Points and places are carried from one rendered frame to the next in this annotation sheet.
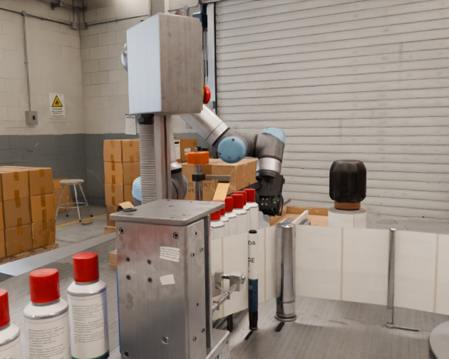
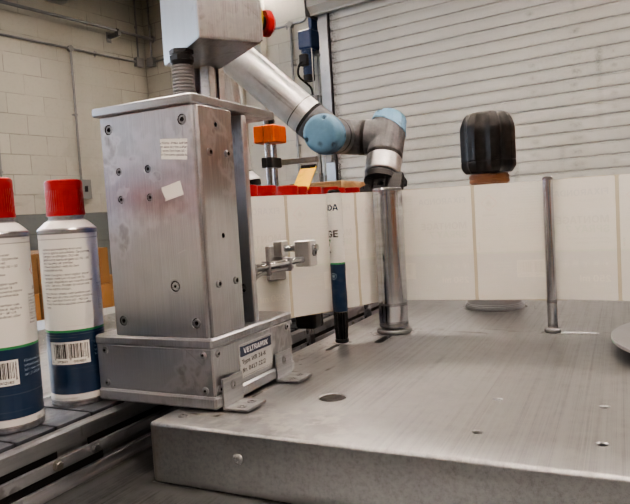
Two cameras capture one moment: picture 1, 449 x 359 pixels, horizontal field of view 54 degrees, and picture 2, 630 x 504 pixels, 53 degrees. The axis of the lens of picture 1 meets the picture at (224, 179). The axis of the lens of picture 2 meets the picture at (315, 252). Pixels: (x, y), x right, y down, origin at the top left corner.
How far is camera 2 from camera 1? 0.23 m
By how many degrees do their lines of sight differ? 5
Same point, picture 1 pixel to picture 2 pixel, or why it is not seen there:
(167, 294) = (174, 214)
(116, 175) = not seen: hidden behind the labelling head
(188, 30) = not seen: outside the picture
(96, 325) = (79, 281)
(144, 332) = (145, 281)
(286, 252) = (389, 227)
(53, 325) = (0, 251)
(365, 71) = (549, 92)
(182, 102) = (230, 26)
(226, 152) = (316, 135)
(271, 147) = (385, 135)
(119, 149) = not seen: hidden behind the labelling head
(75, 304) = (46, 247)
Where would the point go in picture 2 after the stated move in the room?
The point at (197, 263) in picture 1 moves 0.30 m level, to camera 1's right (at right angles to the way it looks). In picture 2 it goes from (220, 172) to (582, 148)
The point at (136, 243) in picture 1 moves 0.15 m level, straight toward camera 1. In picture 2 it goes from (128, 145) to (90, 117)
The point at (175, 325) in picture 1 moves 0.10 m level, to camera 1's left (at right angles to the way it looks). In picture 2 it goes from (187, 260) to (70, 266)
